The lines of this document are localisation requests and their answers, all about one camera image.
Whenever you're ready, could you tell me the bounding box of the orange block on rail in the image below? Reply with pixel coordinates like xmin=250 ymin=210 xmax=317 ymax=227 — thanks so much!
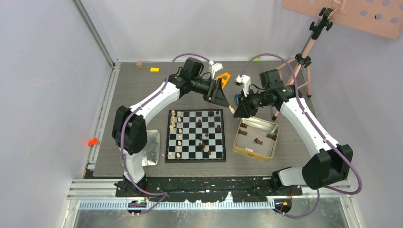
xmin=87 ymin=137 xmax=98 ymax=147

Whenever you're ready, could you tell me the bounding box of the small yellow block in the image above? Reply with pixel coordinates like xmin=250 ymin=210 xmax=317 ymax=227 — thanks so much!
xmin=150 ymin=67 xmax=160 ymax=73

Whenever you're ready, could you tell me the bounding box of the yellow triangle toy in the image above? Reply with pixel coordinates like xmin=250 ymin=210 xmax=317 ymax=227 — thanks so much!
xmin=215 ymin=72 xmax=231 ymax=89

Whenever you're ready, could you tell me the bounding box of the blue and grey lego block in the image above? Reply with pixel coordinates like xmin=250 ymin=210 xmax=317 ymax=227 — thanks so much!
xmin=234 ymin=94 xmax=239 ymax=106

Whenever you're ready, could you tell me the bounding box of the light pawn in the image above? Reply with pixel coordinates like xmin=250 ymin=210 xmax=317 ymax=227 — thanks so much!
xmin=229 ymin=106 xmax=235 ymax=114

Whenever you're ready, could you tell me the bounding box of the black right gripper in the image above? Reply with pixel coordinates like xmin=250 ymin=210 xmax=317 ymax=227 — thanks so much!
xmin=234 ymin=88 xmax=269 ymax=119

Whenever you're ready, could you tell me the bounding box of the dark pawn in tin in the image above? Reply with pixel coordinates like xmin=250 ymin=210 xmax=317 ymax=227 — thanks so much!
xmin=266 ymin=133 xmax=277 ymax=141

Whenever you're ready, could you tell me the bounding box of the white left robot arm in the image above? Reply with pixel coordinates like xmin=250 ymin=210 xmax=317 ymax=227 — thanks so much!
xmin=112 ymin=54 xmax=230 ymax=197

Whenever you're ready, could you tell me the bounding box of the pink perforated board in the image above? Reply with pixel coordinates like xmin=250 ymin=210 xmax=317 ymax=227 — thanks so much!
xmin=282 ymin=0 xmax=403 ymax=40

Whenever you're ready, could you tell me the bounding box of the gold square metal tin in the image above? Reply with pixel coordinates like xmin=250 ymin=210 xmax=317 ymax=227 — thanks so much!
xmin=233 ymin=117 xmax=279 ymax=162

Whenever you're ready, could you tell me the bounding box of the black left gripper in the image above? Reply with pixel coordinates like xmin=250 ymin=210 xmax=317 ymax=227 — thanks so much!
xmin=191 ymin=77 xmax=230 ymax=108

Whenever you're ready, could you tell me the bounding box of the green block at wall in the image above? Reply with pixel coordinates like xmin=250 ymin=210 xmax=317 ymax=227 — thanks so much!
xmin=248 ymin=57 xmax=262 ymax=61

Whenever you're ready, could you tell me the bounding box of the pink tripod stand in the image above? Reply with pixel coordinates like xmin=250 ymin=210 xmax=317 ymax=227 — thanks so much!
xmin=271 ymin=7 xmax=313 ymax=122

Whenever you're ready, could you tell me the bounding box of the black and white chessboard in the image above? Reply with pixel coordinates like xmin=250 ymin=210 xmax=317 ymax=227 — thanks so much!
xmin=165 ymin=109 xmax=227 ymax=163

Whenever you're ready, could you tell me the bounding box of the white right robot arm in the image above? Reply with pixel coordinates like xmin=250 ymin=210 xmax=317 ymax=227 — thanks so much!
xmin=233 ymin=69 xmax=353 ymax=195

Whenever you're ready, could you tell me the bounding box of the silver tin lid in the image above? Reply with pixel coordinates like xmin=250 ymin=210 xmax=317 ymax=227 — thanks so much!
xmin=142 ymin=130 xmax=161 ymax=167

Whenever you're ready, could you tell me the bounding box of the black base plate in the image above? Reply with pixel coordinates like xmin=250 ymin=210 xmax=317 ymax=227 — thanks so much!
xmin=114 ymin=176 xmax=302 ymax=203

